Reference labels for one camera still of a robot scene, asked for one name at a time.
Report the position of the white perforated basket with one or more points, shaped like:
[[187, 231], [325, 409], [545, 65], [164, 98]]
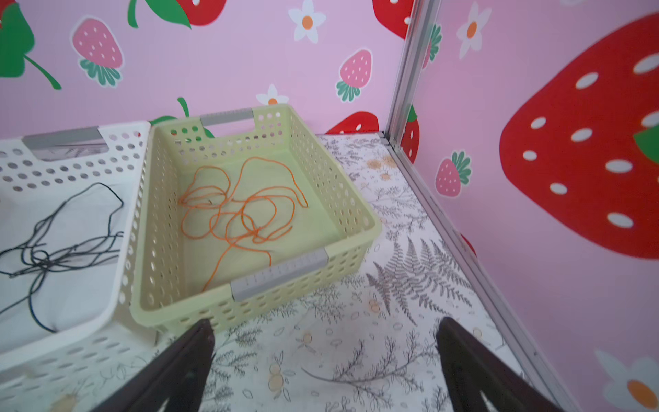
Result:
[[68, 229]]

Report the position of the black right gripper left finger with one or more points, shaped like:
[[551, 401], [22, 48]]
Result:
[[174, 380]]

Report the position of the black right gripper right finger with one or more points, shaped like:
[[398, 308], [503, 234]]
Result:
[[475, 376]]

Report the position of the right green perforated basket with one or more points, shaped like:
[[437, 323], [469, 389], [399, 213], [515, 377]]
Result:
[[240, 212]]

